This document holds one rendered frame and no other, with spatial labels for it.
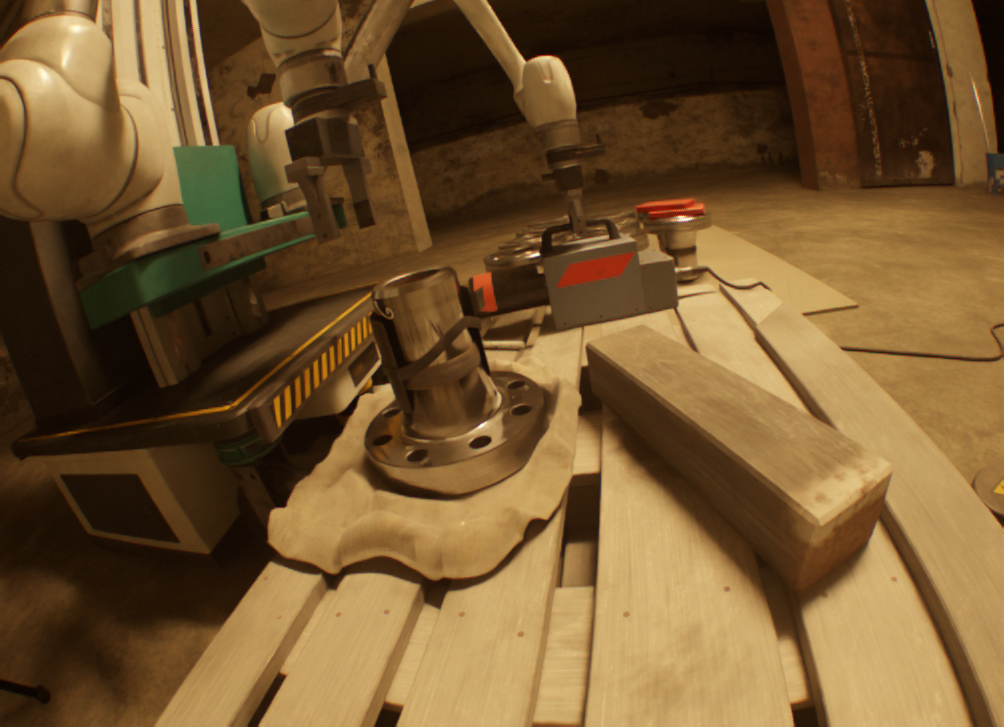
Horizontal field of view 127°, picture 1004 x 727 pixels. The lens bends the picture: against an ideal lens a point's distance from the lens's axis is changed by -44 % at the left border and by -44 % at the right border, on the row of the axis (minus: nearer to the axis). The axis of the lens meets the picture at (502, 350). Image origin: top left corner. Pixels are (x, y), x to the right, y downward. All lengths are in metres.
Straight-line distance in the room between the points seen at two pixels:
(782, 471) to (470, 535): 0.28
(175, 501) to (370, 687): 0.45
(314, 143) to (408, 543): 0.46
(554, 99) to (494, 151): 8.80
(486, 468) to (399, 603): 0.19
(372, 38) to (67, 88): 0.88
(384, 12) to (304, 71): 0.66
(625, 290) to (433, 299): 0.55
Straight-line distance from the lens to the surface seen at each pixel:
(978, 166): 5.94
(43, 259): 0.95
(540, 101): 0.97
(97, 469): 0.90
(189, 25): 1.23
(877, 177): 5.04
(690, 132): 9.77
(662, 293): 1.02
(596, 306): 0.99
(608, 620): 0.40
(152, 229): 0.66
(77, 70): 0.54
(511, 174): 9.68
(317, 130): 0.57
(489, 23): 1.11
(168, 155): 0.71
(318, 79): 0.61
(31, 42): 0.56
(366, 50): 1.24
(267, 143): 1.05
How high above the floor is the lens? 0.48
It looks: 21 degrees down
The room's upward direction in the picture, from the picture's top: 14 degrees counter-clockwise
